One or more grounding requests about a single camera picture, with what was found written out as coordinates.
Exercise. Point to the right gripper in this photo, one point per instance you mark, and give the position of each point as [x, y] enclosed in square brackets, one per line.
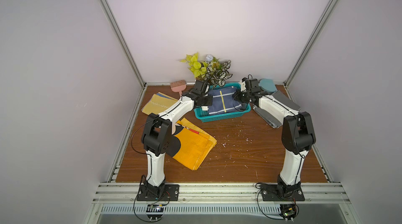
[239, 96]

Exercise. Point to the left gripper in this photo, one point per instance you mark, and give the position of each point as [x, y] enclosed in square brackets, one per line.
[209, 102]

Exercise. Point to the teal plastic basket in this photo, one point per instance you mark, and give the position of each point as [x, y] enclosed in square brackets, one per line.
[204, 117]

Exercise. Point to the navy striped pillowcase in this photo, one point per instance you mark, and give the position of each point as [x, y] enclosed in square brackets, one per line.
[223, 102]

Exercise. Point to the plain grey pillowcase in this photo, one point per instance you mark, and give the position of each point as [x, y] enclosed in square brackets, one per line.
[273, 108]

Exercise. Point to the pale yellow pillowcase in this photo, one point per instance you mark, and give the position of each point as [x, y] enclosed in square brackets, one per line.
[158, 104]

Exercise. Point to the orange yellow cartoon pillowcase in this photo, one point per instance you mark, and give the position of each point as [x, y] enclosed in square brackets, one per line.
[190, 145]

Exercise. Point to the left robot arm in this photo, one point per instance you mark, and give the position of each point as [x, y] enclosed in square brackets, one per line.
[158, 132]

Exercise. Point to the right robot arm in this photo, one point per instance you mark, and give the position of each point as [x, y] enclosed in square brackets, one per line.
[298, 135]

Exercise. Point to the teal dustpan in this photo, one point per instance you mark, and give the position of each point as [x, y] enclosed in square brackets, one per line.
[267, 85]

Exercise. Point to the pink hand brush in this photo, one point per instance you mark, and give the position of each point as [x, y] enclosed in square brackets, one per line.
[178, 86]

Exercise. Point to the artificial plant in vase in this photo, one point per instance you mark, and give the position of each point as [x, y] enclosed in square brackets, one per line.
[209, 69]

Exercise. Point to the right controller board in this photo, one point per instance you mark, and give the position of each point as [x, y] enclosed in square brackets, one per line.
[288, 211]

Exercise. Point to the controller board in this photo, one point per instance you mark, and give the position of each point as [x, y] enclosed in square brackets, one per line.
[155, 212]
[288, 211]

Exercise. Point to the left controller board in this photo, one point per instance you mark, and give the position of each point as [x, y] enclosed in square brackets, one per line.
[155, 212]

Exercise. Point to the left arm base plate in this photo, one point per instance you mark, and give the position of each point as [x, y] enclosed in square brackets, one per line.
[165, 192]

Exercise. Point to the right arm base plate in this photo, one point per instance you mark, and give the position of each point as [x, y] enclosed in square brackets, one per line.
[281, 192]

